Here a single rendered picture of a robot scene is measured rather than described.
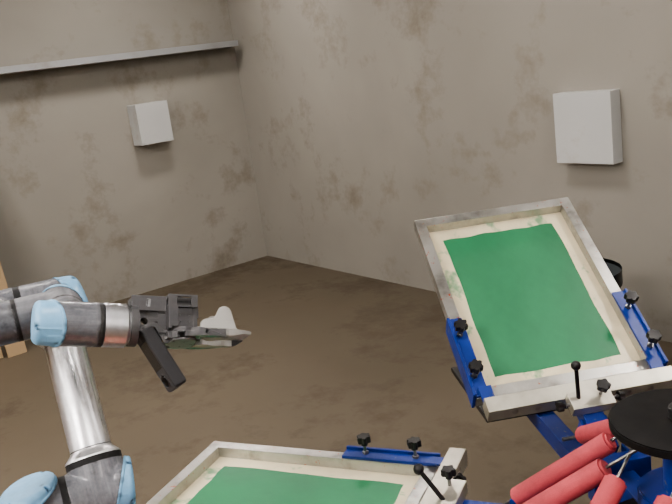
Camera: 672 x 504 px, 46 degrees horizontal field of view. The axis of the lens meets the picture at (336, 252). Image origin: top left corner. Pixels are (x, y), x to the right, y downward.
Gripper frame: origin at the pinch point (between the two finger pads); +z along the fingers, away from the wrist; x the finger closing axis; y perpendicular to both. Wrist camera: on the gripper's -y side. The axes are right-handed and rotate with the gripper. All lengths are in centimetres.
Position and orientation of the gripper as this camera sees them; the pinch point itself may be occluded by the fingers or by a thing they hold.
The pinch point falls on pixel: (239, 340)
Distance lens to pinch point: 146.4
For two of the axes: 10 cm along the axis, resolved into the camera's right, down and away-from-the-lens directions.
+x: -4.3, 3.4, 8.4
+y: -0.8, -9.4, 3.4
